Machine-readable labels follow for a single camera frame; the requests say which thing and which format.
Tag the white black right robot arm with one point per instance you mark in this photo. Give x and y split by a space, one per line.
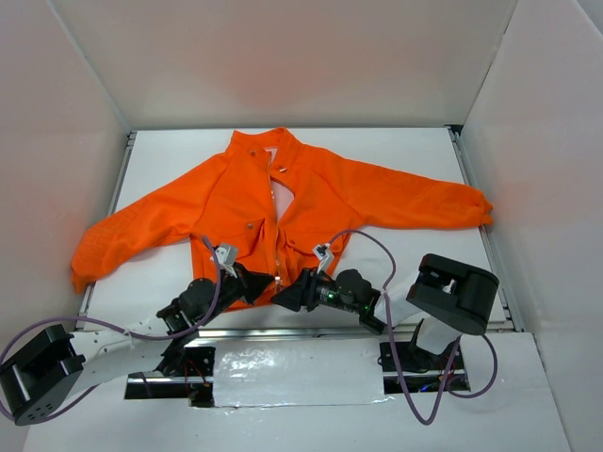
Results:
456 298

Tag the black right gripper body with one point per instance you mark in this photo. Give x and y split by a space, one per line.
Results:
306 288

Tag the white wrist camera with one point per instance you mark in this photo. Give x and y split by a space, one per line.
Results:
325 257
225 256

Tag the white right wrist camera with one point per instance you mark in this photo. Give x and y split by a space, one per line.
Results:
325 257

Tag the orange zip-up jacket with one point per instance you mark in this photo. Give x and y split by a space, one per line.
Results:
274 198

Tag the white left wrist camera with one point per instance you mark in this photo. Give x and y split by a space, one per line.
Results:
225 256

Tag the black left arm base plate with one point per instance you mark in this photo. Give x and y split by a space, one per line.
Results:
192 381

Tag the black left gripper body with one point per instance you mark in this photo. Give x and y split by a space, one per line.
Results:
240 283

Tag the white foam cover panel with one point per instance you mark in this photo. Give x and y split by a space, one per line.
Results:
316 372

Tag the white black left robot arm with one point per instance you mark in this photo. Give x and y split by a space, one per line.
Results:
55 364

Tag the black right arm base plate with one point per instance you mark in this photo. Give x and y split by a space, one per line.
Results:
422 371

